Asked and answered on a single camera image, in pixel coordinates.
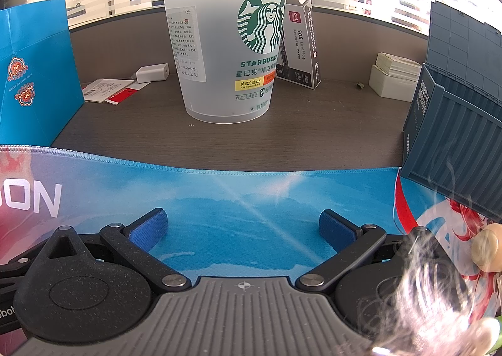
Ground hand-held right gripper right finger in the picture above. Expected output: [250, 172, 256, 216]
[295, 209, 451, 294]

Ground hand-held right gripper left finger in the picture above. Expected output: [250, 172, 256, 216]
[41, 207, 192, 294]

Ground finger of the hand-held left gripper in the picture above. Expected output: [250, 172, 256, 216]
[0, 256, 45, 290]

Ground blue container-shaped storage box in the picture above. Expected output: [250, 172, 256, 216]
[399, 1, 502, 219]

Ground printed blue desk mat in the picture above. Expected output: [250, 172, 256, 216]
[0, 144, 502, 356]

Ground red and white card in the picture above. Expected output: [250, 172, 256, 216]
[103, 87, 141, 106]

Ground white and red papers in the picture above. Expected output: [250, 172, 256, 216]
[82, 79, 135, 104]

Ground white charger adapter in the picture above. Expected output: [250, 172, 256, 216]
[135, 63, 170, 84]

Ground stack of white cards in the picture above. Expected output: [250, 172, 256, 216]
[374, 51, 423, 80]

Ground grey and white pen box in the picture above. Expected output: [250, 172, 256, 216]
[275, 0, 322, 89]

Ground blue paper bag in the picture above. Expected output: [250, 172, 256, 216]
[0, 0, 85, 147]

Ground large translucent cup green logo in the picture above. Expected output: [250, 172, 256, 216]
[149, 0, 302, 126]

